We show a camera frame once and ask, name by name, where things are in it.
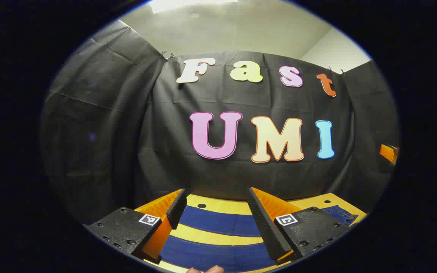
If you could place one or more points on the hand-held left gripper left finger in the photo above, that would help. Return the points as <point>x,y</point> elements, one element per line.
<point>177,210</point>

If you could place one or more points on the blue denim jeans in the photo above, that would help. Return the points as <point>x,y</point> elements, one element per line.
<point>218,222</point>

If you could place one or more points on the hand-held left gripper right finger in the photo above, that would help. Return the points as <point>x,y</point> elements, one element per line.
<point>264,227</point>

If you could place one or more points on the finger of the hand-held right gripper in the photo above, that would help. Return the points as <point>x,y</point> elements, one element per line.
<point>388,153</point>

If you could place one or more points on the black backdrop cloth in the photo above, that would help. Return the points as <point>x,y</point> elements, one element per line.
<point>127,132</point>

